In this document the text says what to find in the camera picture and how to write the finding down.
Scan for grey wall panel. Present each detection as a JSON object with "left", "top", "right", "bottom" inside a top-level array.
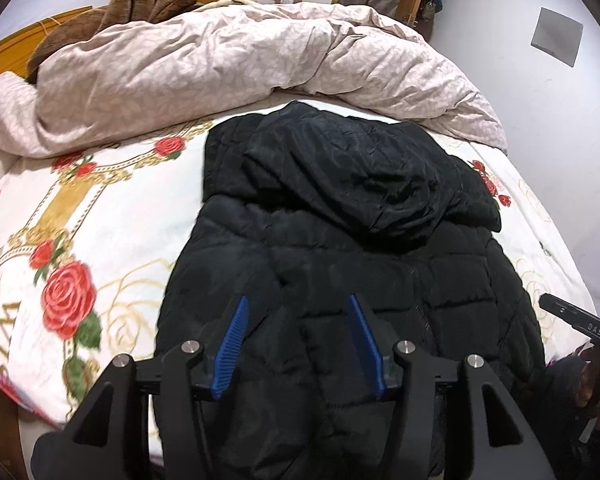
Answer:
[{"left": 531, "top": 7, "right": 584, "bottom": 69}]

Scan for black puffer jacket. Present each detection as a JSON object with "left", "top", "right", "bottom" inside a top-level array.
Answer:
[{"left": 155, "top": 100, "right": 557, "bottom": 480}]

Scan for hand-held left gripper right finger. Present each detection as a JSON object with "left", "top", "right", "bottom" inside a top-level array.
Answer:
[{"left": 348, "top": 293, "right": 557, "bottom": 480}]

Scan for wooden headboard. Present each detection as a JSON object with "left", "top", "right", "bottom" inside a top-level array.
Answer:
[{"left": 0, "top": 7, "right": 94, "bottom": 92}]

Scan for pink patterned duvet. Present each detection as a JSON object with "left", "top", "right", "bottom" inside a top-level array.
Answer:
[{"left": 0, "top": 0, "right": 509, "bottom": 161}]

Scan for brown plush blanket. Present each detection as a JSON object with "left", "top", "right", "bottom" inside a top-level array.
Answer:
[{"left": 27, "top": 0, "right": 202, "bottom": 84}]

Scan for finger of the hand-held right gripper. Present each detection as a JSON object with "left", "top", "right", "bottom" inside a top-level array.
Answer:
[{"left": 538, "top": 293, "right": 600, "bottom": 352}]

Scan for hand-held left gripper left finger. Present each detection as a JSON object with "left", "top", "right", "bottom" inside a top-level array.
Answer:
[{"left": 30, "top": 294, "right": 252, "bottom": 480}]

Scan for hanging handbags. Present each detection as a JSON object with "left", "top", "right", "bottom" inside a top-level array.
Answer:
[{"left": 419, "top": 0, "right": 444, "bottom": 42}]

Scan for rose print bed blanket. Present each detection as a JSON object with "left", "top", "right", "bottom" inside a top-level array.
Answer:
[{"left": 0, "top": 99, "right": 592, "bottom": 461}]

